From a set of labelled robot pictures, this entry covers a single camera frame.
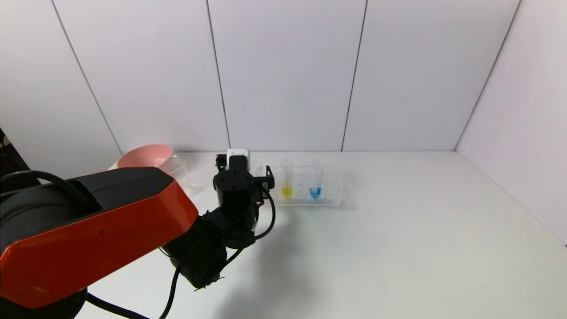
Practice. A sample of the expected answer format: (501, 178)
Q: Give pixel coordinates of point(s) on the black and orange left arm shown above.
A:
(88, 230)

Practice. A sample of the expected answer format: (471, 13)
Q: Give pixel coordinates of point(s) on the test tube with blue pigment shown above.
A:
(315, 191)

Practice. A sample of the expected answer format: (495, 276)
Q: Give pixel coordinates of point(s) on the clear acrylic tube rack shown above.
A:
(330, 190)

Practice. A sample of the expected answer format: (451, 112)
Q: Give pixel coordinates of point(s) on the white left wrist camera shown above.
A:
(238, 153)

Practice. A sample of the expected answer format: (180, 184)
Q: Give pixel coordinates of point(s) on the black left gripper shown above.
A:
(234, 181)

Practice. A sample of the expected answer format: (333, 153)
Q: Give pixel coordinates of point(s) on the test tube with yellow pigment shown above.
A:
(286, 191)

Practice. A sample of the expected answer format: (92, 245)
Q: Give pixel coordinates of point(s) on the pink plastic bowl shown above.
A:
(146, 156)

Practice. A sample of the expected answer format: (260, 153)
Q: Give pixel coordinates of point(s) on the clear glass beaker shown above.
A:
(184, 175)

